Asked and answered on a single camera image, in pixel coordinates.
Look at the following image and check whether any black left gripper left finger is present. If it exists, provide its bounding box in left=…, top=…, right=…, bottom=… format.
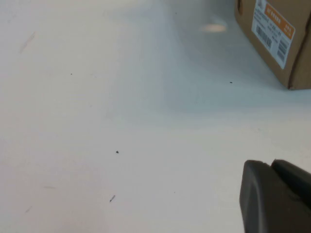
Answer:
left=239, top=159, right=311, bottom=233

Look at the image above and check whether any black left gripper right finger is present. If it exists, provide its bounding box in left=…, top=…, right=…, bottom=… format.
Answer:
left=270, top=158, right=311, bottom=209

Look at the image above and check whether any brown cardboard shoe box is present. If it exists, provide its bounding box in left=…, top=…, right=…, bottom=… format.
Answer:
left=234, top=0, right=311, bottom=90

